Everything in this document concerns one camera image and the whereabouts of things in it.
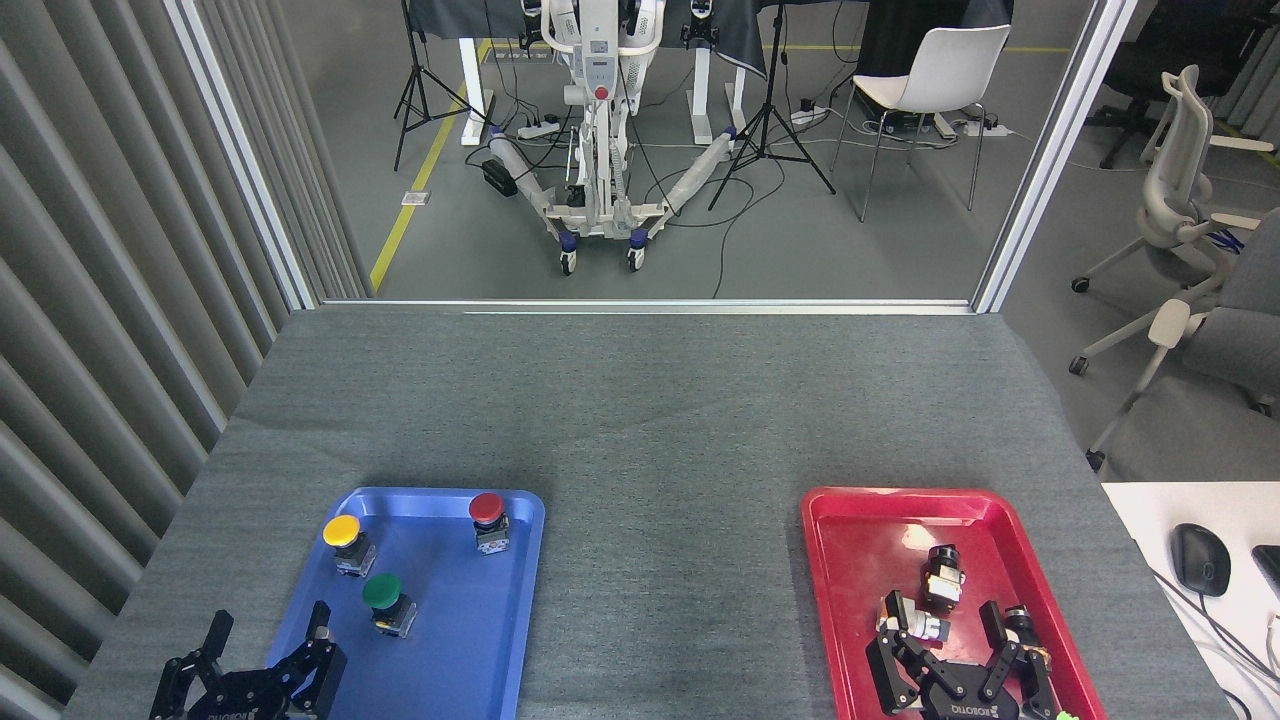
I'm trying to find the blue plastic tray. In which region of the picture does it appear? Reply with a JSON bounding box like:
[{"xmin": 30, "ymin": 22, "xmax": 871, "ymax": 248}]
[{"xmin": 265, "ymin": 486, "xmax": 547, "ymax": 720}]

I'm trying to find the yellow push button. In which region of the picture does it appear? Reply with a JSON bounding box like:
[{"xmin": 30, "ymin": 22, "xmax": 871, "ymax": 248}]
[{"xmin": 322, "ymin": 514, "xmax": 377, "ymax": 578}]

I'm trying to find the white desk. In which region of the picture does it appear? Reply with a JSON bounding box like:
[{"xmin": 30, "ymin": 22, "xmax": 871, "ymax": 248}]
[{"xmin": 1102, "ymin": 482, "xmax": 1280, "ymax": 720}]

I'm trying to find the green push button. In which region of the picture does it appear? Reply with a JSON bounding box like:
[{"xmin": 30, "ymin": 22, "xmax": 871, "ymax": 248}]
[{"xmin": 362, "ymin": 573, "xmax": 417, "ymax": 638}]

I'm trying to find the white chair with metal legs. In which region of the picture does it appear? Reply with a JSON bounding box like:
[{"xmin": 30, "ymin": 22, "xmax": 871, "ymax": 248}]
[{"xmin": 830, "ymin": 25, "xmax": 1012, "ymax": 223}]

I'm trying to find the silver horizontal rail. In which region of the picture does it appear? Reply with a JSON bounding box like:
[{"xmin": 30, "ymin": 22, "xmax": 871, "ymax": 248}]
[{"xmin": 320, "ymin": 297, "xmax": 976, "ymax": 316}]

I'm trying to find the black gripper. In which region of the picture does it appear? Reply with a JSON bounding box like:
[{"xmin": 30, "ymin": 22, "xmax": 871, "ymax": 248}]
[
  {"xmin": 150, "ymin": 601, "xmax": 347, "ymax": 720},
  {"xmin": 865, "ymin": 590, "xmax": 1056, "ymax": 720}
]

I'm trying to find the black knob switch white base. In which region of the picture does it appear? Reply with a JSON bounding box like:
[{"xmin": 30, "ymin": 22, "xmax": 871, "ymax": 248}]
[{"xmin": 922, "ymin": 545, "xmax": 966, "ymax": 611}]

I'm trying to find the black computer mouse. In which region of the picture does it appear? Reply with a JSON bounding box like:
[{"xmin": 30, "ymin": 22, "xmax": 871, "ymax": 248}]
[{"xmin": 1171, "ymin": 523, "xmax": 1232, "ymax": 598}]

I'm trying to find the red push button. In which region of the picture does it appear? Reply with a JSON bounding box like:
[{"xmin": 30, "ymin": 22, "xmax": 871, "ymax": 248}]
[{"xmin": 468, "ymin": 492, "xmax": 511, "ymax": 556}]

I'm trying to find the white table leg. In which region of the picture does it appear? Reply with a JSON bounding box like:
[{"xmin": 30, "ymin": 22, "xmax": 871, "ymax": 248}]
[
  {"xmin": 690, "ymin": 45, "xmax": 746, "ymax": 144},
  {"xmin": 458, "ymin": 38, "xmax": 496, "ymax": 147}
]

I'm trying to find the white mesh office chair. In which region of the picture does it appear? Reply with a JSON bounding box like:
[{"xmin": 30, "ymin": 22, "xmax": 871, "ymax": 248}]
[{"xmin": 1068, "ymin": 65, "xmax": 1276, "ymax": 296}]

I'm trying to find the black desk cable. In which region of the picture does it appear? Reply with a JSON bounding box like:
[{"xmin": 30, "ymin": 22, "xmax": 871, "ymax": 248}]
[{"xmin": 1150, "ymin": 570, "xmax": 1280, "ymax": 701}]

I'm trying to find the black switch with brown base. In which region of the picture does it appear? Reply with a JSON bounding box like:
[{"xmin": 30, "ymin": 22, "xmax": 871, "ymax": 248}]
[{"xmin": 1003, "ymin": 605, "xmax": 1051, "ymax": 669}]

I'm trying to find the red plastic tray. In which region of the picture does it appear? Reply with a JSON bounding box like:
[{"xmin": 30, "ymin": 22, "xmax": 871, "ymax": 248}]
[{"xmin": 800, "ymin": 486, "xmax": 1108, "ymax": 720}]

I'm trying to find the black tripod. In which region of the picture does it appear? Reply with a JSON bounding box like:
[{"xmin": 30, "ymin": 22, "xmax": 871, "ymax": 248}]
[
  {"xmin": 393, "ymin": 0, "xmax": 491, "ymax": 171},
  {"xmin": 708, "ymin": 0, "xmax": 837, "ymax": 211}
]

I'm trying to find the black office chair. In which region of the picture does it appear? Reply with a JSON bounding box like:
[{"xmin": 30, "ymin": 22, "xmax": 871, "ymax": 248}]
[{"xmin": 1085, "ymin": 0, "xmax": 1246, "ymax": 169}]

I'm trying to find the white stand on wheels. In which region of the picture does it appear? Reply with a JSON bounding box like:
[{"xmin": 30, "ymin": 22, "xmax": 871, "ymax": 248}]
[{"xmin": 487, "ymin": 0, "xmax": 741, "ymax": 276}]

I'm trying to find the silver post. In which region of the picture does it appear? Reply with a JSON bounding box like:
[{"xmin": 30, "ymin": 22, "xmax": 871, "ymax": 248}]
[
  {"xmin": 165, "ymin": 0, "xmax": 321, "ymax": 311},
  {"xmin": 972, "ymin": 0, "xmax": 1139, "ymax": 313}
]

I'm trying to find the white and orange switch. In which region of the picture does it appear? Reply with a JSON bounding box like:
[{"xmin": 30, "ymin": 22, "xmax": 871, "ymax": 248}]
[{"xmin": 878, "ymin": 595, "xmax": 951, "ymax": 646}]

